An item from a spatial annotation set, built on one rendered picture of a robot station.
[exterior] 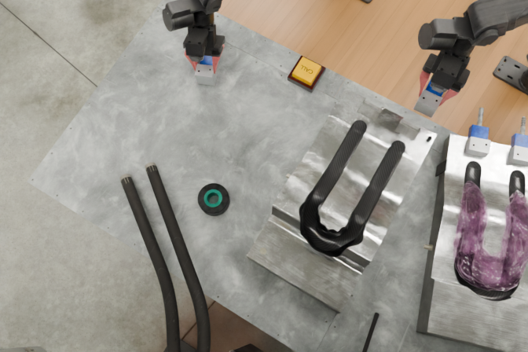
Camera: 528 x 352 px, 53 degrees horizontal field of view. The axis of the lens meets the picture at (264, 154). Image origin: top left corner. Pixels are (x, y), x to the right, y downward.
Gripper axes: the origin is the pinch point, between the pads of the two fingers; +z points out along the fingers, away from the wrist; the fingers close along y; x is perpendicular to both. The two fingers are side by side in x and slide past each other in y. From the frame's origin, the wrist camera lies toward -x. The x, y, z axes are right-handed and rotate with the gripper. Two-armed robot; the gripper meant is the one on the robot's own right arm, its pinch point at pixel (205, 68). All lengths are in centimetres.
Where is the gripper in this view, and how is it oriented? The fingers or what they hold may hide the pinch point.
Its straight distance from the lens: 149.8
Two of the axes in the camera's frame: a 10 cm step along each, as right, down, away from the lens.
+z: -0.4, 7.3, 6.8
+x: 1.4, -6.7, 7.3
